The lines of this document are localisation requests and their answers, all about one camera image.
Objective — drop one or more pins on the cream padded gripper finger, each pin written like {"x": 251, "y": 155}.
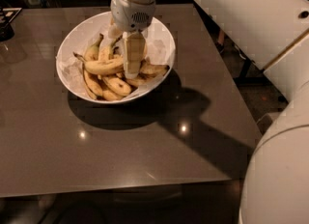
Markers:
{"x": 114, "y": 31}
{"x": 134, "y": 46}

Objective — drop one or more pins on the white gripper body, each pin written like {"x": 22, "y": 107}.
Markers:
{"x": 128, "y": 13}

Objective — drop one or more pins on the long top banana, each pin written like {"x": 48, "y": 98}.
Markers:
{"x": 98, "y": 67}

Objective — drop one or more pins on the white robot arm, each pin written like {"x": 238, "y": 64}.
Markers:
{"x": 274, "y": 34}

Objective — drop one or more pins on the middle upright banana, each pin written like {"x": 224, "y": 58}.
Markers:
{"x": 107, "y": 52}

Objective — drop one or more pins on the right short banana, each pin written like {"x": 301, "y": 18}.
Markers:
{"x": 149, "y": 69}

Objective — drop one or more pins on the left greenish banana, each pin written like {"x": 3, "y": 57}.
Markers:
{"x": 91, "y": 53}

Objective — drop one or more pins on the lower right banana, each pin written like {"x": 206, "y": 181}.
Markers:
{"x": 139, "y": 80}

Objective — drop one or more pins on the white bowl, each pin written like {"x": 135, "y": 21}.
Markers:
{"x": 161, "y": 41}

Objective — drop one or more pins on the centre spotted banana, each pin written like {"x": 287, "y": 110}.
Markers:
{"x": 117, "y": 85}

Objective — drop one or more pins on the bottom banana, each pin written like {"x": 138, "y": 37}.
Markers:
{"x": 108, "y": 94}

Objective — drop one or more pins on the lower left banana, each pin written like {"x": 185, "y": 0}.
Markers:
{"x": 92, "y": 86}

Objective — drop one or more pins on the person's legs in background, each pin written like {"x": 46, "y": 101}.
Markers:
{"x": 219, "y": 44}

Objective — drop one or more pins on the black object at table corner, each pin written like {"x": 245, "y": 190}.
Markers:
{"x": 7, "y": 15}

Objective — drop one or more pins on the black metal stand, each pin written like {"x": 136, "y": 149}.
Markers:
{"x": 243, "y": 79}

